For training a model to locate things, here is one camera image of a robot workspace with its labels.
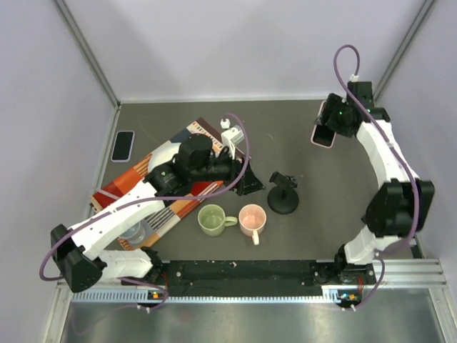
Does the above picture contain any black round-base phone stand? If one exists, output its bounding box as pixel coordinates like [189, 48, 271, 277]
[267, 171, 299, 215]

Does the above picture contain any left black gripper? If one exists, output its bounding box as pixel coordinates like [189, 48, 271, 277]
[191, 144, 266, 196]

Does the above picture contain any green ceramic mug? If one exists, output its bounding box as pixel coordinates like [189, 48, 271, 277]
[197, 204, 238, 237]

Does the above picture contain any pink ceramic mug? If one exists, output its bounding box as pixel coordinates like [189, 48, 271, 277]
[238, 204, 266, 246]

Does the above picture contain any pink case smartphone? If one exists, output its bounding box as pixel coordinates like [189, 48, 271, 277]
[311, 122, 336, 149]

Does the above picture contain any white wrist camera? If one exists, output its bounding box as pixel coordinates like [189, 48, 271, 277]
[347, 74, 374, 109]
[220, 119, 244, 159]

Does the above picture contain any white plate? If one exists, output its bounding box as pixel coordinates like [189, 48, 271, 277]
[147, 141, 181, 174]

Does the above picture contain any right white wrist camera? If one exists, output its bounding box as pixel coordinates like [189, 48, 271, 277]
[347, 74, 374, 109]

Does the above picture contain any grey slotted cable duct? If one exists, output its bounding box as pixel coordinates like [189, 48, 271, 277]
[71, 283, 363, 304]

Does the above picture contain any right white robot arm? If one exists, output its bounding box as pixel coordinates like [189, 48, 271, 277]
[311, 75, 435, 283]

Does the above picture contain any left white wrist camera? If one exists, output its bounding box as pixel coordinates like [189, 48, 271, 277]
[220, 119, 244, 159]

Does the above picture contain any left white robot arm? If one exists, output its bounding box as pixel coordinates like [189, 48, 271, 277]
[50, 134, 265, 293]

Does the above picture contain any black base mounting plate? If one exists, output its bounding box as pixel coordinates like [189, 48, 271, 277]
[142, 259, 376, 290]

